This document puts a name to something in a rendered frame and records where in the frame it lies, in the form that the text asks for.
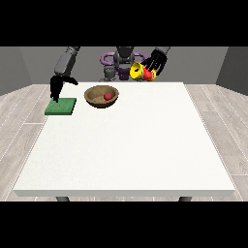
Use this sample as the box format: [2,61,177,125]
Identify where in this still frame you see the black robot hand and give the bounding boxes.
[49,75,79,104]
[139,48,169,77]

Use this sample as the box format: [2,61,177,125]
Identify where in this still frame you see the yellow cup with melon print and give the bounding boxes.
[129,62,157,82]

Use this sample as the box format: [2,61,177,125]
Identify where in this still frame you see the green square pad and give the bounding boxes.
[44,97,78,116]

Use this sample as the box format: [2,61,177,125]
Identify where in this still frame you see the brown wooden bowl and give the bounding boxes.
[83,84,120,109]

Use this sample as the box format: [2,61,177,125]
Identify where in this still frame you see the grey robot trunk purple rings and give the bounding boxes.
[99,46,149,82]

